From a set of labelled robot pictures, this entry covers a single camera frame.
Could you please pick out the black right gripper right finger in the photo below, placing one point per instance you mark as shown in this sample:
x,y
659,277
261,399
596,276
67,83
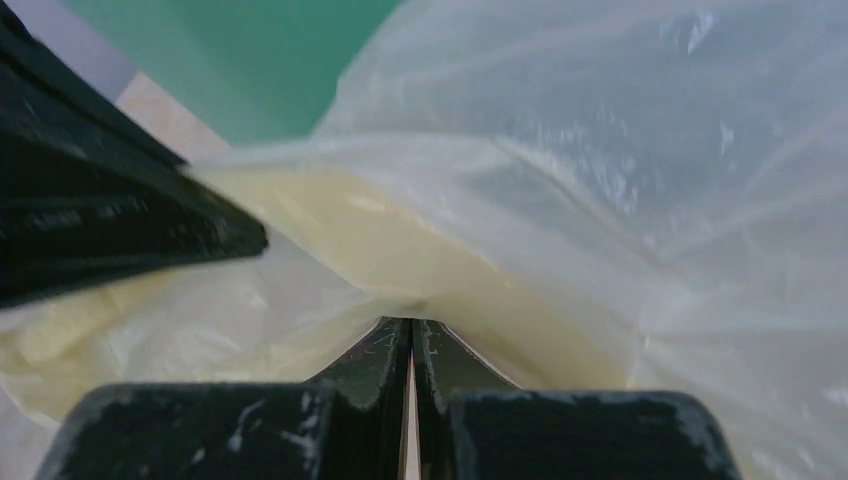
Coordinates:
x,y
475,424

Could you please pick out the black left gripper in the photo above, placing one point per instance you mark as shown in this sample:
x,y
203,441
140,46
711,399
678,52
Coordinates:
x,y
87,196

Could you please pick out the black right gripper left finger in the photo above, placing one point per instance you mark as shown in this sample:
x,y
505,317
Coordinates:
x,y
344,423

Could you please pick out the translucent white trash bag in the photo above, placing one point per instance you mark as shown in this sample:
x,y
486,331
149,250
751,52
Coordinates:
x,y
589,193

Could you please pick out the green plastic trash bin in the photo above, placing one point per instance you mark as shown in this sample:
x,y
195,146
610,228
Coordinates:
x,y
252,71

